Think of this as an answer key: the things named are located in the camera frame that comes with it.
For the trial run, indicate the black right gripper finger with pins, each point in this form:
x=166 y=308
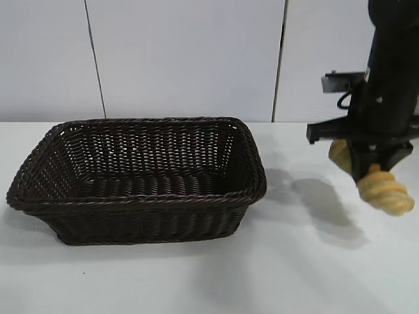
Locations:
x=361 y=160
x=393 y=155

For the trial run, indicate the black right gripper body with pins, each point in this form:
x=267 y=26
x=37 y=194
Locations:
x=383 y=114

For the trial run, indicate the long twisted bread roll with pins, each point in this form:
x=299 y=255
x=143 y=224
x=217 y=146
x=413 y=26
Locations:
x=386 y=193

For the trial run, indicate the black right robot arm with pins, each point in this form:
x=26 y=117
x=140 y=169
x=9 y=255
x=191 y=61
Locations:
x=396 y=36

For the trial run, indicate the dark brown wicker basket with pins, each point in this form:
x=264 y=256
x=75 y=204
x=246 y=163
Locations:
x=137 y=209

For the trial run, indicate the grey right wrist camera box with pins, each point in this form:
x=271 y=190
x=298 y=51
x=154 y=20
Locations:
x=340 y=81

